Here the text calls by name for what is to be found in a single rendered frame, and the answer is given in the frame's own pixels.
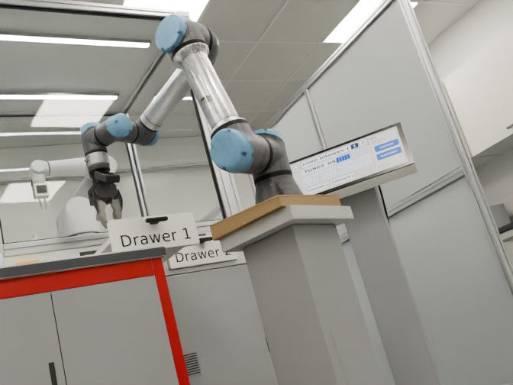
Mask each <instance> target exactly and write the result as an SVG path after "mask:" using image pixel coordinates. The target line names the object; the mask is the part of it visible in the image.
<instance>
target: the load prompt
mask: <svg viewBox="0 0 513 385"><path fill-rule="evenodd" d="M368 144H369V143H368V140H367V138H365V139H362V140H361V141H357V142H354V143H352V144H348V145H346V146H344V147H340V148H338V149H336V150H332V151H329V152H327V153H325V154H321V155H319V156H316V157H313V158H311V159H308V160H304V161H302V162H300V163H301V169H302V168H305V167H308V166H311V165H313V164H316V163H319V162H321V161H324V160H327V159H330V158H332V157H336V156H338V155H341V154H344V153H346V152H349V151H352V150H355V149H357V148H360V147H363V146H366V145H368Z"/></svg>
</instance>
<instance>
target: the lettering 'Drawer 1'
mask: <svg viewBox="0 0 513 385"><path fill-rule="evenodd" d="M183 230H186V235H187V238H185V239H188V238H189V236H188V232H187V229H186V228H184V229H183ZM165 234H167V235H168V236H166V237H164V235H165ZM149 236H150V235H149ZM122 237H128V238H129V240H130V243H129V244H128V245H124V242H123V238H122ZM140 237H141V238H142V237H145V239H142V240H141V241H140V242H141V244H148V240H147V237H146V236H144V235H143V236H140ZM155 237H156V235H153V239H152V238H151V236H150V239H151V241H152V242H153V243H155ZM169 237H170V236H169V234H168V233H164V234H163V240H164V241H167V240H165V239H164V238H169ZM190 238H191V237H190ZM156 239H157V237H156ZM143 240H146V243H143V242H142V241H143ZM168 241H170V240H168ZM121 242H122V246H123V247H127V246H129V245H131V238H130V237H129V236H128V235H121ZM157 242H160V234H159V237H158V239H157Z"/></svg>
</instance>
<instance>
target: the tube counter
mask: <svg viewBox="0 0 513 385"><path fill-rule="evenodd" d="M368 152H370V148H369V146H367V147H364V148H361V149H359V150H355V151H353V152H350V153H348V154H345V155H342V156H339V157H336V158H334V159H331V160H328V161H327V166H328V167H329V166H332V165H334V164H336V163H340V162H343V161H345V160H349V159H351V158H354V157H357V156H359V155H362V154H365V153H368Z"/></svg>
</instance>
